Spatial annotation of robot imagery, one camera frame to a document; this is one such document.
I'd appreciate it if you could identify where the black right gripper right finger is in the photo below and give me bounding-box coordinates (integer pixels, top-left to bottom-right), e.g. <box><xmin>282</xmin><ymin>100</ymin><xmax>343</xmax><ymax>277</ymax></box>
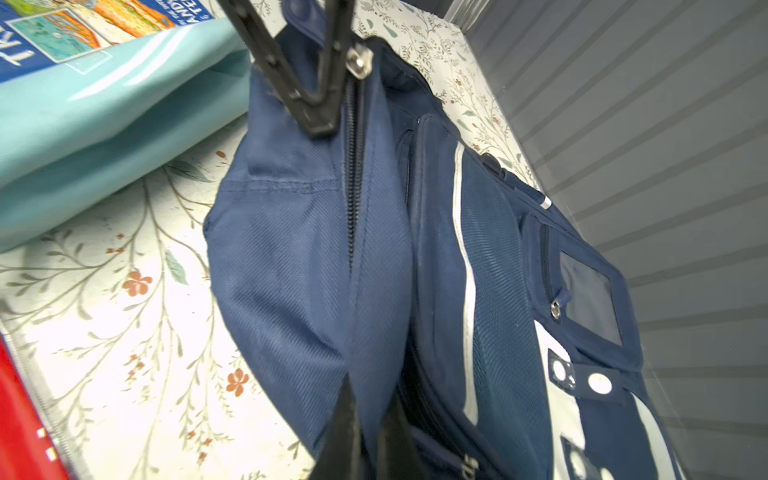
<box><xmin>376</xmin><ymin>394</ymin><xmax>426</xmax><ymax>480</ymax></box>

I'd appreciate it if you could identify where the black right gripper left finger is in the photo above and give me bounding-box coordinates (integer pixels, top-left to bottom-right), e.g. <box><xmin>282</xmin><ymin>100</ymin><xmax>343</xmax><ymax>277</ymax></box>
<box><xmin>309</xmin><ymin>376</ymin><xmax>362</xmax><ymax>480</ymax></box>

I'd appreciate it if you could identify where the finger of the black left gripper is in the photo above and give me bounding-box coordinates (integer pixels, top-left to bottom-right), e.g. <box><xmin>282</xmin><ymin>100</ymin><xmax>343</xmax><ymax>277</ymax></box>
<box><xmin>311</xmin><ymin>0</ymin><xmax>355</xmax><ymax>135</ymax></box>
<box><xmin>219</xmin><ymin>1</ymin><xmax>336</xmax><ymax>135</ymax></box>

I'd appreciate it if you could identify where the navy blue student backpack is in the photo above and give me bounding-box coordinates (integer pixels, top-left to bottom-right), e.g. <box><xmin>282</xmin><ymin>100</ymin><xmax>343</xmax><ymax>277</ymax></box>
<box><xmin>204</xmin><ymin>2</ymin><xmax>684</xmax><ymax>479</ymax></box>

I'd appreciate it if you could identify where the light teal pencil pouch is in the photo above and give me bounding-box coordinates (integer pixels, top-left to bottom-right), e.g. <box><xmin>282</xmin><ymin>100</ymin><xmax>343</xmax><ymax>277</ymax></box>
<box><xmin>1</xmin><ymin>19</ymin><xmax>251</xmax><ymax>250</ymax></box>

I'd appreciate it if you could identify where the blue treehouse storybook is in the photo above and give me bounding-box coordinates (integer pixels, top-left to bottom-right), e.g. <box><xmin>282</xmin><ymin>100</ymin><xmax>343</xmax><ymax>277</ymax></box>
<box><xmin>1</xmin><ymin>0</ymin><xmax>214</xmax><ymax>82</ymax></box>

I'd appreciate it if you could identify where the red snack packet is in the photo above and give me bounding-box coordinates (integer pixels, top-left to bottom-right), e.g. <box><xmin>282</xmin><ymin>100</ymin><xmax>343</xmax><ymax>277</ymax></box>
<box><xmin>1</xmin><ymin>340</ymin><xmax>70</xmax><ymax>480</ymax></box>

